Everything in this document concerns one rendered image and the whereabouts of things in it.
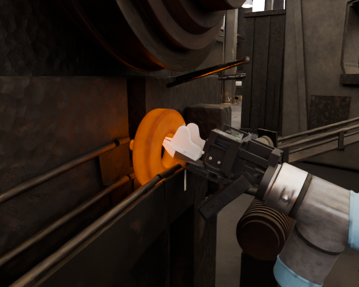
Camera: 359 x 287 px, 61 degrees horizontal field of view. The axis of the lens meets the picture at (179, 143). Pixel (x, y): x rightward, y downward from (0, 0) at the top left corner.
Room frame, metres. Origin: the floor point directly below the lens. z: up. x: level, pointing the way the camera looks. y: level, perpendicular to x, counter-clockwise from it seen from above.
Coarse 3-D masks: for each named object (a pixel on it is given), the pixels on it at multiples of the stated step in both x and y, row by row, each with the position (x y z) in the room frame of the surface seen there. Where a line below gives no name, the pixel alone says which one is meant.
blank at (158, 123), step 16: (160, 112) 0.53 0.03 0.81; (176, 112) 0.57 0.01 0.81; (144, 128) 0.50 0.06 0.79; (160, 128) 0.52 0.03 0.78; (176, 128) 0.57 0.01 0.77; (144, 144) 0.49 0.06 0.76; (160, 144) 0.52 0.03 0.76; (144, 160) 0.48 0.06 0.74; (160, 160) 0.52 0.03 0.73; (144, 176) 0.49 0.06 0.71
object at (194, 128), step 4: (188, 124) 0.55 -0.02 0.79; (192, 124) 0.55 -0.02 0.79; (192, 128) 0.55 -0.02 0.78; (196, 128) 0.54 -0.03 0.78; (192, 132) 0.55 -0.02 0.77; (196, 132) 0.54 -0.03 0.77; (192, 136) 0.55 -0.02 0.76; (196, 136) 0.54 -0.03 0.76; (168, 140) 0.55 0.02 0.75; (192, 140) 0.55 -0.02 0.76; (196, 140) 0.54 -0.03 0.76; (200, 140) 0.54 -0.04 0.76; (196, 144) 0.54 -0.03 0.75; (200, 144) 0.54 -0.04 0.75; (204, 144) 0.54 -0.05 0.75; (204, 152) 0.54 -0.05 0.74
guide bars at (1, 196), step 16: (112, 144) 0.49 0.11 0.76; (80, 160) 0.43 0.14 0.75; (48, 176) 0.38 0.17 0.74; (128, 176) 0.50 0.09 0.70; (16, 192) 0.33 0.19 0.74; (112, 192) 0.47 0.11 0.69; (80, 208) 0.40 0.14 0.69; (64, 224) 0.37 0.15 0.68; (32, 240) 0.33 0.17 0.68; (16, 256) 0.30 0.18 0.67; (0, 272) 0.29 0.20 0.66
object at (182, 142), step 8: (184, 128) 0.51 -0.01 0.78; (176, 136) 0.52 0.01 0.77; (184, 136) 0.51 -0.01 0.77; (168, 144) 0.53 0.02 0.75; (176, 144) 0.52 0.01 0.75; (184, 144) 0.51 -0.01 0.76; (192, 144) 0.51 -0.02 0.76; (168, 152) 0.52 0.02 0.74; (184, 152) 0.51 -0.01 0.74; (192, 152) 0.50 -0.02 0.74; (200, 152) 0.50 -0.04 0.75
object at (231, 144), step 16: (224, 128) 0.54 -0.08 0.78; (208, 144) 0.48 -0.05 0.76; (224, 144) 0.48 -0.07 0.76; (240, 144) 0.46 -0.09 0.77; (256, 144) 0.47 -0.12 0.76; (208, 160) 0.48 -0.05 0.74; (224, 160) 0.46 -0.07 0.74; (240, 160) 0.47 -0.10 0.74; (256, 160) 0.46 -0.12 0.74; (272, 160) 0.45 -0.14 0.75; (224, 176) 0.47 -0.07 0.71; (256, 176) 0.47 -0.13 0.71; (272, 176) 0.44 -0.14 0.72; (256, 192) 0.44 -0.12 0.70
